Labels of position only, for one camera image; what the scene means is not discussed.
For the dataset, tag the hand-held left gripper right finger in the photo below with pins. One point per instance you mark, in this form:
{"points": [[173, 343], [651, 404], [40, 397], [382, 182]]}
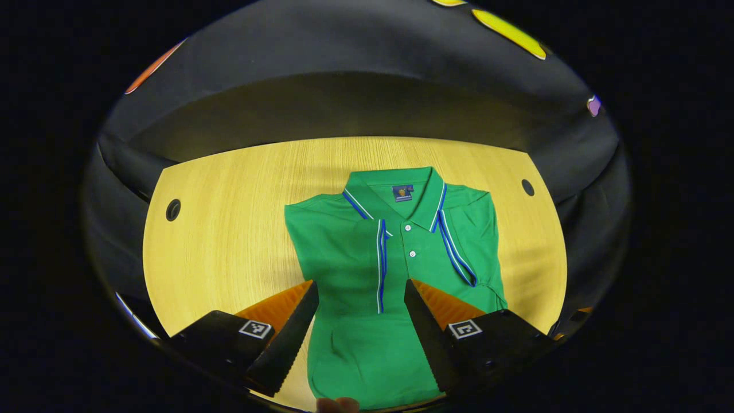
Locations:
{"points": [[430, 344]]}

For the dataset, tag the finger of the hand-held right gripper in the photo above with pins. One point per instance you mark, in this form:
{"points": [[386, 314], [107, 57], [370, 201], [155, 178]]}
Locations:
{"points": [[573, 318]]}

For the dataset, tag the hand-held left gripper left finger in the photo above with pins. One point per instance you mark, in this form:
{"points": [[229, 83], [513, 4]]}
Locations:
{"points": [[287, 350]]}

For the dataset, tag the green T-shirt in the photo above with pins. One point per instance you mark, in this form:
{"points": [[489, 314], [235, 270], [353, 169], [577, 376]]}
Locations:
{"points": [[355, 258]]}

